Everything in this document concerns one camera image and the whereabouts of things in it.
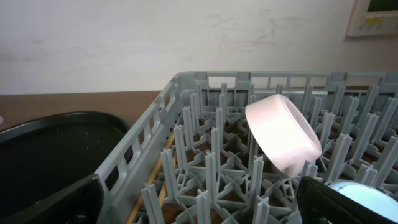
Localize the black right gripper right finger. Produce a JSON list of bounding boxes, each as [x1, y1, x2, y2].
[[296, 176, 395, 224]]

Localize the beige wall panel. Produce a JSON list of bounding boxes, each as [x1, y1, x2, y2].
[[346, 0, 397, 37]]

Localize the grey dishwasher rack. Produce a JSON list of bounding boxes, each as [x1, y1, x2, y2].
[[96, 72, 397, 223]]

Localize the round black tray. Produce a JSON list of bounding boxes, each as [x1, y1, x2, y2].
[[1, 111, 130, 219]]

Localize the wooden chopstick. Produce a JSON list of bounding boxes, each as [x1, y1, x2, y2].
[[126, 133, 175, 224], [159, 154, 177, 206]]

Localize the light blue cup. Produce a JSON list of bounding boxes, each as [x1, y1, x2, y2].
[[329, 182, 397, 223]]

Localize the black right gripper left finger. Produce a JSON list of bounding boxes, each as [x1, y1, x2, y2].
[[1, 174, 104, 224]]

